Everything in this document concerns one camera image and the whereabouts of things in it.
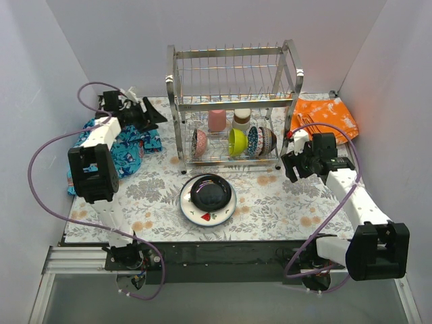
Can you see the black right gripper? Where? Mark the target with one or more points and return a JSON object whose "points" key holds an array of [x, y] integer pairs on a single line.
{"points": [[296, 165]]}

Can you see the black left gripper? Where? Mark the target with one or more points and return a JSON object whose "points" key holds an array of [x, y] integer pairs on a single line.
{"points": [[144, 114]]}

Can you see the beige bowl with patterned outside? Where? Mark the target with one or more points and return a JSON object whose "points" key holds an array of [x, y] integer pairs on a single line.
{"points": [[269, 141]]}

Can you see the pink patterned bowl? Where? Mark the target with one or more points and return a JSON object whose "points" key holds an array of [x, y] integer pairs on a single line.
{"points": [[199, 143]]}

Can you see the white blue patterned bowl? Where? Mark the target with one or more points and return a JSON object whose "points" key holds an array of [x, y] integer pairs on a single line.
{"points": [[255, 141]]}

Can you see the pink plastic cup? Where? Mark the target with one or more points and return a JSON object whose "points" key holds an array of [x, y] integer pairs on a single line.
{"points": [[217, 120]]}

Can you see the lime green bowl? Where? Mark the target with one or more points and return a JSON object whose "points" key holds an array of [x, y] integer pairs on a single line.
{"points": [[238, 142]]}

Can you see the white brown steel cup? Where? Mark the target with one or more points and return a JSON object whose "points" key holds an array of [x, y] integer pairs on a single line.
{"points": [[241, 119]]}

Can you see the black glossy plate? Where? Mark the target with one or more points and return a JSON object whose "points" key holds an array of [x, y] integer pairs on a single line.
{"points": [[211, 193]]}

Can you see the white plate with strawberry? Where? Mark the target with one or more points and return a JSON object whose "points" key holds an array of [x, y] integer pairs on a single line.
{"points": [[203, 218]]}

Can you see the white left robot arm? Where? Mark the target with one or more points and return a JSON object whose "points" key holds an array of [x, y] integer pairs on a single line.
{"points": [[93, 173]]}

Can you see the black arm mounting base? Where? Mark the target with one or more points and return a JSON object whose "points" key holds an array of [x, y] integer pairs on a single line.
{"points": [[210, 262]]}

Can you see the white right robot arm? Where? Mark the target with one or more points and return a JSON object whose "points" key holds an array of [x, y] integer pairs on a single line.
{"points": [[379, 246]]}

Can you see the steel two-tier dish rack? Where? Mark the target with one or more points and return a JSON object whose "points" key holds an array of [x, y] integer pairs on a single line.
{"points": [[260, 78]]}

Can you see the blue shark print cloth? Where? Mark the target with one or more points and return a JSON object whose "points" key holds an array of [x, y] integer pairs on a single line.
{"points": [[130, 147]]}

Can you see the orange white folded cloth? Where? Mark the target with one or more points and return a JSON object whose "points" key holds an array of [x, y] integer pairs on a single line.
{"points": [[329, 111]]}

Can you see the floral table mat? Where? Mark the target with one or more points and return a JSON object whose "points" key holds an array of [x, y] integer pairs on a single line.
{"points": [[269, 206]]}

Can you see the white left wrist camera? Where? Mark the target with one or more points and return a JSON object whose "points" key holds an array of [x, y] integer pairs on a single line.
{"points": [[130, 98]]}

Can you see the aluminium frame rail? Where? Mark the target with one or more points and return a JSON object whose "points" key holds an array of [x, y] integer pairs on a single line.
{"points": [[67, 260]]}

